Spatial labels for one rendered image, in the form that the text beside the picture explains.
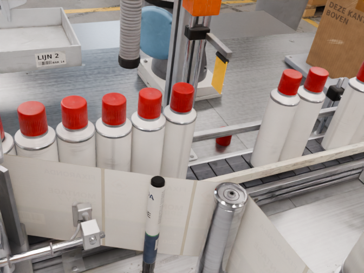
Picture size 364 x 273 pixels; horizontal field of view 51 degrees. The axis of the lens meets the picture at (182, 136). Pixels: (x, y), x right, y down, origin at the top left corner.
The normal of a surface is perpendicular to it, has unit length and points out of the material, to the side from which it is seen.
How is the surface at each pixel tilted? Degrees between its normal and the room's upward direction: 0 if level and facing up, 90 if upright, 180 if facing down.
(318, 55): 90
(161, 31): 95
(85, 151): 90
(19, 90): 0
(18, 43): 2
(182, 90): 2
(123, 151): 90
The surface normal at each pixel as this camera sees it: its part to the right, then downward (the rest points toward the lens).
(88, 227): 0.12, -0.78
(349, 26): -0.84, 0.25
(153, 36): -0.37, 0.61
